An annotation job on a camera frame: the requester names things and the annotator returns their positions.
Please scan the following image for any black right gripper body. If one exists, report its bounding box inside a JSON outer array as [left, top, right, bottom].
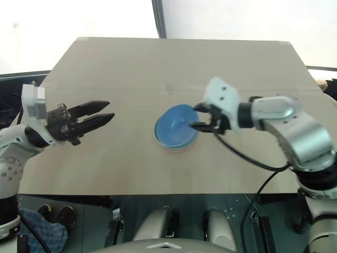
[[206, 104, 230, 136]]

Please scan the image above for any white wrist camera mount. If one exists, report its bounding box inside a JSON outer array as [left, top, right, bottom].
[[204, 76, 242, 132], [21, 83, 58, 146]]

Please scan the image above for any grey background pillar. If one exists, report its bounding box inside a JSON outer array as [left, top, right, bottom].
[[151, 0, 169, 40]]

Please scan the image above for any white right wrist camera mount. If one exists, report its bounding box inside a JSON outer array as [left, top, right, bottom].
[[204, 76, 242, 132]]

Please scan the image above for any blue bowl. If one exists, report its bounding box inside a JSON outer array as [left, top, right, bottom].
[[155, 104, 200, 149]]

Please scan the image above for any silver right robot thigh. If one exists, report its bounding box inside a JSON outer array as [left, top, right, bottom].
[[205, 209, 239, 246]]

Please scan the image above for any silver left robot thigh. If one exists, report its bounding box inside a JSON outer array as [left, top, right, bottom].
[[131, 207, 175, 242]]

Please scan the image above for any silver robot thigh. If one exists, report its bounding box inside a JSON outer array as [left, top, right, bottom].
[[131, 207, 175, 242], [205, 209, 239, 246]]

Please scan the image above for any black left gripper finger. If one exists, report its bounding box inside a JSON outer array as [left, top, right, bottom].
[[76, 112, 116, 135], [68, 100, 110, 119]]

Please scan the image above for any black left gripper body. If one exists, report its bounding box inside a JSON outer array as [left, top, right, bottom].
[[46, 103, 82, 147]]

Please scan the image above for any blue plaid cloth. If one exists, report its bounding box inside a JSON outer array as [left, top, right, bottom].
[[17, 207, 69, 253]]

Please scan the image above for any beige object beside table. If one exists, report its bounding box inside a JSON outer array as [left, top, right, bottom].
[[315, 78, 329, 92]]

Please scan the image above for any green bowl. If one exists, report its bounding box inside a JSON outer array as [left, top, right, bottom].
[[156, 137, 197, 152]]

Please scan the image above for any silver robot torso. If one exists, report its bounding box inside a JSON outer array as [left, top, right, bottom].
[[97, 236, 237, 253]]

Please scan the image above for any dark shoe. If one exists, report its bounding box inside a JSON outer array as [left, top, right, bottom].
[[37, 204, 54, 222], [57, 206, 77, 228]]

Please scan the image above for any pink bowl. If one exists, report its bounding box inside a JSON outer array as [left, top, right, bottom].
[[163, 144, 195, 153]]

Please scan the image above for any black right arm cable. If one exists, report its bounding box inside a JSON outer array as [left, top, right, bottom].
[[214, 131, 293, 253]]

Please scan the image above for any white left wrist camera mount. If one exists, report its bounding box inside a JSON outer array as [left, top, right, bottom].
[[21, 83, 58, 146]]

